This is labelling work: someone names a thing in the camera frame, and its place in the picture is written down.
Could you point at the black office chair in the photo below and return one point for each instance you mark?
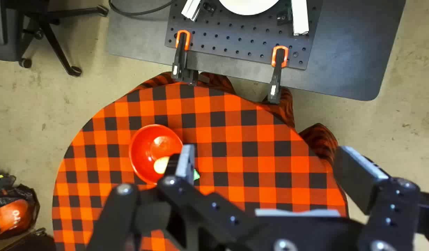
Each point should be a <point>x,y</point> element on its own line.
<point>58,49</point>

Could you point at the aluminium rail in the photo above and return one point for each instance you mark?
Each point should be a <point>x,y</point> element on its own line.
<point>299,18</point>
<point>190,9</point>

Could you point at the black orange spring clamp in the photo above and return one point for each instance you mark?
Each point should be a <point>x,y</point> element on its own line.
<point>275,78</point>
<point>179,60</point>

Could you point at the red bowl holding egg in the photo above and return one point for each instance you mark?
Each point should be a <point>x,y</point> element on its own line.
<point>146,154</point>

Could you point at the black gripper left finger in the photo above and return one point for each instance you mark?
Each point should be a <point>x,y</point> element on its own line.
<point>200,204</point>

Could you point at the small green toy vegetable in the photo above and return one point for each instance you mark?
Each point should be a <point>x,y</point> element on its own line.
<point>195,174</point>

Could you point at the dark grey base platform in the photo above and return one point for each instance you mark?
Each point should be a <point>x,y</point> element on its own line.
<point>353,56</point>

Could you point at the orange black bag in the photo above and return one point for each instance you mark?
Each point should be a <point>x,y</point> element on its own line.
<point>9,218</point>

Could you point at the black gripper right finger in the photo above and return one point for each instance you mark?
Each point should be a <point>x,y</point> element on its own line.
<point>390,209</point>

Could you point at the orange black checked tablecloth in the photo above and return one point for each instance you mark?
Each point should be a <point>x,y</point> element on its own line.
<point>250,134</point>

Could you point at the beige egg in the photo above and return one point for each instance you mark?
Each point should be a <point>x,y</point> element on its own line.
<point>160,163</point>

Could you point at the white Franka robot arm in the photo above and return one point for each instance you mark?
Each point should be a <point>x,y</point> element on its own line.
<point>246,6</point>

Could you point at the black perforated breadboard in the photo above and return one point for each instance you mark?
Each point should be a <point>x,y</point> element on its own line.
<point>242,42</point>

